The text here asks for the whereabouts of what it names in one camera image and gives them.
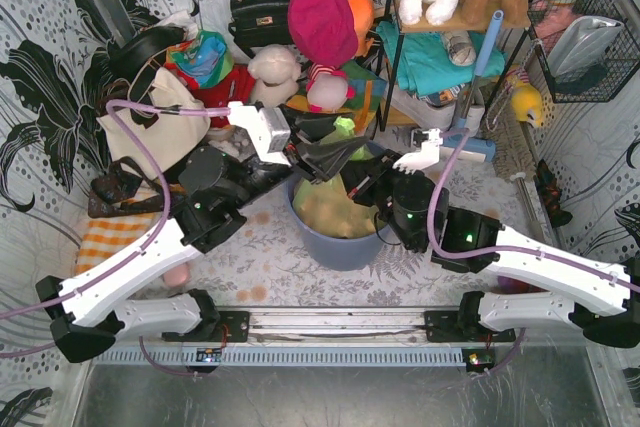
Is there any blue round trash bin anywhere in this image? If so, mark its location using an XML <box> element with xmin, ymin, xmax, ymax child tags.
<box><xmin>284</xmin><ymin>141</ymin><xmax>406</xmax><ymax>272</ymax></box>

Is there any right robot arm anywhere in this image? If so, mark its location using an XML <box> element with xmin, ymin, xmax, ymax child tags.
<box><xmin>340</xmin><ymin>145</ymin><xmax>639</xmax><ymax>348</ymax></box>

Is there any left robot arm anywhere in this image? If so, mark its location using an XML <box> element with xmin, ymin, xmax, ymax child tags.
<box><xmin>36</xmin><ymin>102</ymin><xmax>367</xmax><ymax>363</ymax></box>

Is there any cream canvas tote bag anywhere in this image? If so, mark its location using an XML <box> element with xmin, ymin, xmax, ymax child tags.
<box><xmin>98</xmin><ymin>67</ymin><xmax>210</xmax><ymax>179</ymax></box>

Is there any colourful printed bag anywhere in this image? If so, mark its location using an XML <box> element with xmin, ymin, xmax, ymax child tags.
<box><xmin>164</xmin><ymin>31</ymin><xmax>234</xmax><ymax>90</ymax></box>

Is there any brown patterned bag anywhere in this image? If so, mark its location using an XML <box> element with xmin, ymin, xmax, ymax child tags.
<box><xmin>88</xmin><ymin>157</ymin><xmax>165</xmax><ymax>219</ymax></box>

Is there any magenta cloth bag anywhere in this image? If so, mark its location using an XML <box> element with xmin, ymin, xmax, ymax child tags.
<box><xmin>287</xmin><ymin>0</ymin><xmax>358</xmax><ymax>67</ymax></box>

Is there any pink faced plush doll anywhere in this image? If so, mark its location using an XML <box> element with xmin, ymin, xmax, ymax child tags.
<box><xmin>306</xmin><ymin>63</ymin><xmax>355</xmax><ymax>113</ymax></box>

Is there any rainbow striped cloth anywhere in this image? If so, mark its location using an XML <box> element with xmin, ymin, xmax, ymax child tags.
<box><xmin>286</xmin><ymin>61</ymin><xmax>387</xmax><ymax>133</ymax></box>

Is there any red cloth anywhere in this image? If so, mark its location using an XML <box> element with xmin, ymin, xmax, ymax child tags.
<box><xmin>181</xmin><ymin>65</ymin><xmax>256</xmax><ymax>109</ymax></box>

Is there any blue floor sweeper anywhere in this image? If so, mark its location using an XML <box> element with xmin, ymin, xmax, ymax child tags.
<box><xmin>443</xmin><ymin>10</ymin><xmax>504</xmax><ymax>147</ymax></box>

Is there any white sneaker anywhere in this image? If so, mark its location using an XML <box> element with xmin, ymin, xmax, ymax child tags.
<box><xmin>391</xmin><ymin>90</ymin><xmax>485</xmax><ymax>133</ymax></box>

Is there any cream plush lamb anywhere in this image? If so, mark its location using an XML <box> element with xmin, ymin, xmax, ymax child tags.
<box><xmin>248</xmin><ymin>44</ymin><xmax>302</xmax><ymax>107</ymax></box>

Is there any teal folded cloth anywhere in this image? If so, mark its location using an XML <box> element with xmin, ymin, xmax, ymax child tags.
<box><xmin>376</xmin><ymin>21</ymin><xmax>506</xmax><ymax>96</ymax></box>

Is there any black orange toy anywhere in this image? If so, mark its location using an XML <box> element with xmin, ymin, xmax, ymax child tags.
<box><xmin>534</xmin><ymin>159</ymin><xmax>573</xmax><ymax>228</ymax></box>

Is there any black leather handbag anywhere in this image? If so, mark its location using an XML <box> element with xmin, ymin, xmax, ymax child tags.
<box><xmin>228</xmin><ymin>0</ymin><xmax>294</xmax><ymax>59</ymax></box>

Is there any orange white checked towel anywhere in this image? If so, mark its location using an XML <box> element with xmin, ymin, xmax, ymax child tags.
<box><xmin>74</xmin><ymin>213</ymin><xmax>160</xmax><ymax>275</ymax></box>

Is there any yellow plush duck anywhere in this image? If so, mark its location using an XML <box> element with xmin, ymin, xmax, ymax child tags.
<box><xmin>506</xmin><ymin>70</ymin><xmax>544</xmax><ymax>128</ymax></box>

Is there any orange plush toy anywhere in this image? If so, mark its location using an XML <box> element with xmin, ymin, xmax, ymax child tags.
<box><xmin>347</xmin><ymin>0</ymin><xmax>374</xmax><ymax>57</ymax></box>

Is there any grey patterned ball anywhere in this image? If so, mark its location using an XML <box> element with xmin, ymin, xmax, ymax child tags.
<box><xmin>441</xmin><ymin>30</ymin><xmax>476</xmax><ymax>67</ymax></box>

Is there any black round hat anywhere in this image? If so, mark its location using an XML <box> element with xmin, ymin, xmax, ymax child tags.
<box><xmin>108</xmin><ymin>26</ymin><xmax>185</xmax><ymax>81</ymax></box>

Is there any silver foil pouch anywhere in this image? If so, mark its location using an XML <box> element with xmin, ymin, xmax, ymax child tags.
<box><xmin>547</xmin><ymin>16</ymin><xmax>625</xmax><ymax>77</ymax></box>

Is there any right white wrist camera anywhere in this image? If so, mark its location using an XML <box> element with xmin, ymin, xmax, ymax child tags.
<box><xmin>392</xmin><ymin>128</ymin><xmax>443</xmax><ymax>174</ymax></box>

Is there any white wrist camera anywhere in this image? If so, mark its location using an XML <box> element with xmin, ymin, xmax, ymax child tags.
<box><xmin>227</xmin><ymin>102</ymin><xmax>291</xmax><ymax>167</ymax></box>
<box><xmin>392</xmin><ymin>128</ymin><xmax>443</xmax><ymax>174</ymax></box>

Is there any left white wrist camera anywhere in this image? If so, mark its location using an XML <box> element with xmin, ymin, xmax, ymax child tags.
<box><xmin>227</xmin><ymin>102</ymin><xmax>291</xmax><ymax>167</ymax></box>

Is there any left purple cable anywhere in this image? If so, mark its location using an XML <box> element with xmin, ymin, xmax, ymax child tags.
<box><xmin>0</xmin><ymin>99</ymin><xmax>231</xmax><ymax>378</ymax></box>

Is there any black wire basket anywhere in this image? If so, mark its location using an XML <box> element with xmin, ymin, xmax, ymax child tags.
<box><xmin>528</xmin><ymin>0</ymin><xmax>639</xmax><ymax>103</ymax></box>

